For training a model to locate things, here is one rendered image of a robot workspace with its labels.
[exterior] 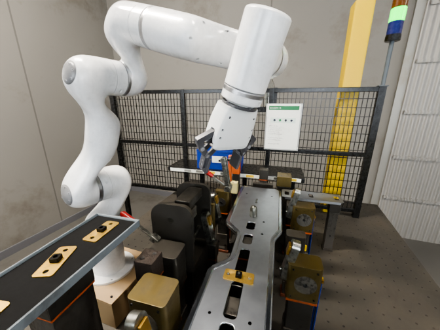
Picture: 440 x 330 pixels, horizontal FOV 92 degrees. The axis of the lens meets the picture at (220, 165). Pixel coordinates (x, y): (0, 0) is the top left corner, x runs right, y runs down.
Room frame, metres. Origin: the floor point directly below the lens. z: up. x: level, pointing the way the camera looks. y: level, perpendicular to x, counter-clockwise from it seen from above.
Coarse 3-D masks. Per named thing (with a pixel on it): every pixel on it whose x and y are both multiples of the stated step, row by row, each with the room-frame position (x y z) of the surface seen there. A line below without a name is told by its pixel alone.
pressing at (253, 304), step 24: (240, 192) 1.03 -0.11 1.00; (264, 192) 1.04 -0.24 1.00; (240, 216) 0.80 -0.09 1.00; (264, 216) 0.80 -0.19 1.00; (240, 240) 0.63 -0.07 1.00; (264, 240) 0.63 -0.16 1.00; (216, 264) 0.52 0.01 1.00; (264, 264) 0.52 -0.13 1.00; (216, 288) 0.44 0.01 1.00; (264, 288) 0.44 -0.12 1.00; (192, 312) 0.37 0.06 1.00; (216, 312) 0.37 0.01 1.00; (240, 312) 0.37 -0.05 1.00; (264, 312) 0.37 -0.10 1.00
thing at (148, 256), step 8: (144, 256) 0.44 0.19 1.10; (152, 256) 0.44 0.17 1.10; (160, 256) 0.45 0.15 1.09; (136, 264) 0.42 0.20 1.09; (144, 264) 0.41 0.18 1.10; (152, 264) 0.41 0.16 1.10; (160, 264) 0.44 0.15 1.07; (136, 272) 0.42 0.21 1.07; (144, 272) 0.41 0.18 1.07; (152, 272) 0.41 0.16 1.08; (160, 272) 0.44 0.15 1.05
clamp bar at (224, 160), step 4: (224, 156) 0.98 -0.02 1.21; (220, 160) 0.96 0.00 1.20; (224, 160) 0.95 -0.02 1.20; (228, 160) 0.96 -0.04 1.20; (224, 164) 0.95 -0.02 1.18; (224, 168) 0.95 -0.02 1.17; (228, 168) 0.97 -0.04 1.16; (224, 172) 0.95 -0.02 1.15; (228, 172) 0.97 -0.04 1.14; (224, 176) 0.95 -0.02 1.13; (228, 176) 0.97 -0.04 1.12; (224, 180) 0.95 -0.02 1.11; (228, 180) 0.94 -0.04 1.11; (228, 184) 0.94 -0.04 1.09
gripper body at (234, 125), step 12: (216, 108) 0.44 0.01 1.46; (228, 108) 0.42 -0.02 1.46; (240, 108) 0.42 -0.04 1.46; (252, 108) 0.44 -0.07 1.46; (216, 120) 0.43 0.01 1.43; (228, 120) 0.42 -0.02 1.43; (240, 120) 0.44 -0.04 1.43; (252, 120) 0.46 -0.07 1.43; (216, 132) 0.43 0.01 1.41; (228, 132) 0.43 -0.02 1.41; (240, 132) 0.45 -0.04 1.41; (216, 144) 0.43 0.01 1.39; (228, 144) 0.45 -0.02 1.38; (240, 144) 0.47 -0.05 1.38
